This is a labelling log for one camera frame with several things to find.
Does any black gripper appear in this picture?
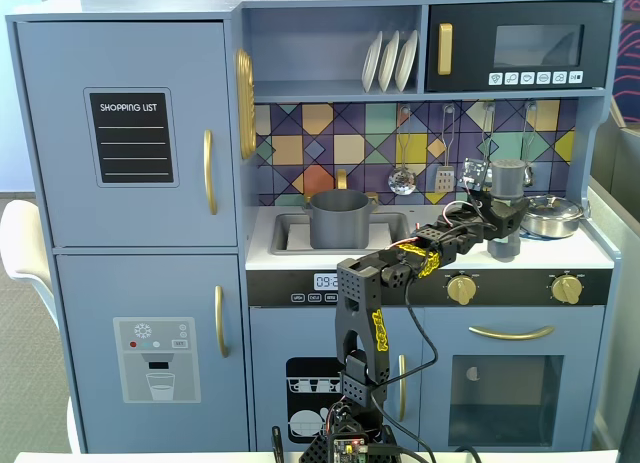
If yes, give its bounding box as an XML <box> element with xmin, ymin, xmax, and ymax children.
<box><xmin>452</xmin><ymin>188</ymin><xmax>530</xmax><ymax>244</ymax></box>

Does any gray cooking pot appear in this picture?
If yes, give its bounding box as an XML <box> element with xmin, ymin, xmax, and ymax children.
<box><xmin>301</xmin><ymin>188</ymin><xmax>380</xmax><ymax>249</ymax></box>

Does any gray sink basin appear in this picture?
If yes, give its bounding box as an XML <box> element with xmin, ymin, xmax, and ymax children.
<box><xmin>270</xmin><ymin>211</ymin><xmax>412</xmax><ymax>257</ymax></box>

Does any silver skimmer spoon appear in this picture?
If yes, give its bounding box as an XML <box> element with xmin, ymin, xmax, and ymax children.
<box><xmin>387</xmin><ymin>105</ymin><xmax>418</xmax><ymax>197</ymax></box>

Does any blue oven door with window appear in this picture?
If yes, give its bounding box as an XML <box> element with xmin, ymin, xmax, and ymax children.
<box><xmin>423</xmin><ymin>306</ymin><xmax>606</xmax><ymax>452</ymax></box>

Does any silver ladle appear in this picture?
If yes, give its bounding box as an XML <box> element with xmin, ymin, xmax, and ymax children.
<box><xmin>475</xmin><ymin>102</ymin><xmax>497</xmax><ymax>184</ymax></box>

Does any white chair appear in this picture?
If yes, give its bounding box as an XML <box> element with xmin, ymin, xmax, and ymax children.
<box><xmin>0</xmin><ymin>198</ymin><xmax>84</xmax><ymax>454</ymax></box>

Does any blue toy kitchen unit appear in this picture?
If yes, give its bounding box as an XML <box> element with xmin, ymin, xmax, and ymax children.
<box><xmin>4</xmin><ymin>0</ymin><xmax>626</xmax><ymax>454</ymax></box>

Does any short gold fridge handle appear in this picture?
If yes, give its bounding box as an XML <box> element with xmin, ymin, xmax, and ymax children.
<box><xmin>213</xmin><ymin>284</ymin><xmax>231</xmax><ymax>359</ymax></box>

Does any robot controller circuit board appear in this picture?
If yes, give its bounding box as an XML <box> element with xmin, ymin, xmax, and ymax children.
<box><xmin>330</xmin><ymin>436</ymin><xmax>370</xmax><ymax>458</ymax></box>

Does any long gold fridge handle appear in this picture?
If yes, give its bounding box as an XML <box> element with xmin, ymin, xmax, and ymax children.
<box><xmin>202</xmin><ymin>128</ymin><xmax>220</xmax><ymax>216</ymax></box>

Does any small wrist camera board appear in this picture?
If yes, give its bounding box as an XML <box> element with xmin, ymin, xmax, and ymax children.
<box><xmin>460</xmin><ymin>157</ymin><xmax>490</xmax><ymax>190</ymax></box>

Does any gold stove knob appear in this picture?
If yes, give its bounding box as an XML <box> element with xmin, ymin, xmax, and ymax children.
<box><xmin>446</xmin><ymin>274</ymin><xmax>478</xmax><ymax>305</ymax></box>
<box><xmin>550</xmin><ymin>274</ymin><xmax>584</xmax><ymax>305</ymax></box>

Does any black table clamp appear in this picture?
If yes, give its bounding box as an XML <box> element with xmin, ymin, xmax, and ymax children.
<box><xmin>270</xmin><ymin>425</ymin><xmax>286</xmax><ymax>463</ymax></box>

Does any silver slotted spatula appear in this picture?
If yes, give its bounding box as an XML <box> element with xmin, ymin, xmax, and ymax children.
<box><xmin>433</xmin><ymin>105</ymin><xmax>457</xmax><ymax>194</ymax></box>

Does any black toy microwave door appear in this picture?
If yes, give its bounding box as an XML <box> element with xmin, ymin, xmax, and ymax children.
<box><xmin>424</xmin><ymin>1</ymin><xmax>615</xmax><ymax>93</ymax></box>

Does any blue water dispenser fridge door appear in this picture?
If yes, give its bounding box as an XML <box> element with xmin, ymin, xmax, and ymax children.
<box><xmin>54</xmin><ymin>253</ymin><xmax>251</xmax><ymax>452</ymax></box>

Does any gold dishwasher handle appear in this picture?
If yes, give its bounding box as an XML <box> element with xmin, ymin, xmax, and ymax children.
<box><xmin>397</xmin><ymin>353</ymin><xmax>409</xmax><ymax>423</ymax></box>

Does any blue shopping list fridge door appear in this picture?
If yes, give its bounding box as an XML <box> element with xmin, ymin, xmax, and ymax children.
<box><xmin>14</xmin><ymin>21</ymin><xmax>239</xmax><ymax>248</ymax></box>

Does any red and black robot base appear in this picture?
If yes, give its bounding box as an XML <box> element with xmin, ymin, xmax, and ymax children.
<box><xmin>298</xmin><ymin>397</ymin><xmax>401</xmax><ymax>463</ymax></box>

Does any gold microwave handle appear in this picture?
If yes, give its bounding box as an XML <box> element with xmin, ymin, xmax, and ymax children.
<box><xmin>437</xmin><ymin>22</ymin><xmax>454</xmax><ymax>77</ymax></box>

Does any white toy plate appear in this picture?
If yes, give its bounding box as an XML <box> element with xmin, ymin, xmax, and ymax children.
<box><xmin>378</xmin><ymin>30</ymin><xmax>401</xmax><ymax>93</ymax></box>
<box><xmin>394</xmin><ymin>29</ymin><xmax>419</xmax><ymax>92</ymax></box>
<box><xmin>361</xmin><ymin>30</ymin><xmax>384</xmax><ymax>94</ymax></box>

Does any blue dishwasher door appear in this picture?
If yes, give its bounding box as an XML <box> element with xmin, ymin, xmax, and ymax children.
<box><xmin>249</xmin><ymin>306</ymin><xmax>425</xmax><ymax>452</ymax></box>

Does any black camera cable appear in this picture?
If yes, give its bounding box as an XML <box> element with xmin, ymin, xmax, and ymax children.
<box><xmin>377</xmin><ymin>275</ymin><xmax>481</xmax><ymax>463</ymax></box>

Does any gray salt shaker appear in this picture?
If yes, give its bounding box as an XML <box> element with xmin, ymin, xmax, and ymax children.
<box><xmin>487</xmin><ymin>158</ymin><xmax>527</xmax><ymax>262</ymax></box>

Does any stainless steel lidded pot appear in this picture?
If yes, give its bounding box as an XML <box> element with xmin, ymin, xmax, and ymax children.
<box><xmin>519</xmin><ymin>193</ymin><xmax>586</xmax><ymax>239</ymax></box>

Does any gold curved oven handle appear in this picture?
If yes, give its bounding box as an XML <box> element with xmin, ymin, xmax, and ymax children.
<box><xmin>468</xmin><ymin>324</ymin><xmax>556</xmax><ymax>342</ymax></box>

